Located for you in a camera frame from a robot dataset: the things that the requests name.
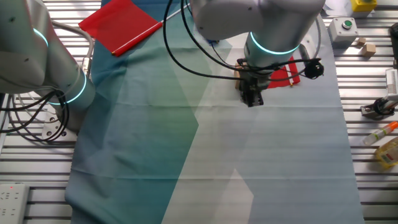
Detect yellow liquid bottle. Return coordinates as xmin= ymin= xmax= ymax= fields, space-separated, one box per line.
xmin=374 ymin=136 xmax=398 ymax=170

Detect large red flag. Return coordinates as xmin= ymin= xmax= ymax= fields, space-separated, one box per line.
xmin=78 ymin=0 xmax=191 ymax=58

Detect teal and white tablecloth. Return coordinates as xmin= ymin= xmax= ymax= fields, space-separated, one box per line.
xmin=64 ymin=0 xmax=365 ymax=224

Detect wrist camera with grey bracket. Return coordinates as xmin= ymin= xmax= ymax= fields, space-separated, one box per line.
xmin=297 ymin=43 xmax=325 ymax=80

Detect small wooden block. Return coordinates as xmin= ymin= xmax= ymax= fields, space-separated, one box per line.
xmin=233 ymin=62 xmax=250 ymax=91

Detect white power strip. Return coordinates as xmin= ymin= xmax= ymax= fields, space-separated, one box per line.
xmin=0 ymin=183 xmax=30 ymax=224

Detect small red flag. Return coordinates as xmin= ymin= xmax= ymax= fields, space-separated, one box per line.
xmin=266 ymin=55 xmax=302 ymax=90

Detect spare wooden cube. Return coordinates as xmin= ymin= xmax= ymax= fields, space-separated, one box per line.
xmin=361 ymin=43 xmax=377 ymax=58

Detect metal clamp with black knob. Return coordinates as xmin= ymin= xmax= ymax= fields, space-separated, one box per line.
xmin=360 ymin=93 xmax=398 ymax=121

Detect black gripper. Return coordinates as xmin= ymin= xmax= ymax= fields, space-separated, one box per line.
xmin=239 ymin=75 xmax=269 ymax=108

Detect white ribbed plastic part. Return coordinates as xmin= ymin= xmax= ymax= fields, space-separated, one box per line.
xmin=385 ymin=68 xmax=398 ymax=96

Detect yellow button box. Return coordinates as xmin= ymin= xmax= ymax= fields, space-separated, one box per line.
xmin=350 ymin=0 xmax=378 ymax=13

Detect white box with green button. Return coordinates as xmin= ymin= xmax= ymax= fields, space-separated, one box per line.
xmin=328 ymin=17 xmax=359 ymax=45

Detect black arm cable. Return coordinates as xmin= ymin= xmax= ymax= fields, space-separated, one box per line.
xmin=180 ymin=0 xmax=246 ymax=72
xmin=162 ymin=0 xmax=248 ymax=81

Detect grey base hose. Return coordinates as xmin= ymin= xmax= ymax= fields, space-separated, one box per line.
xmin=51 ymin=20 xmax=96 ymax=79

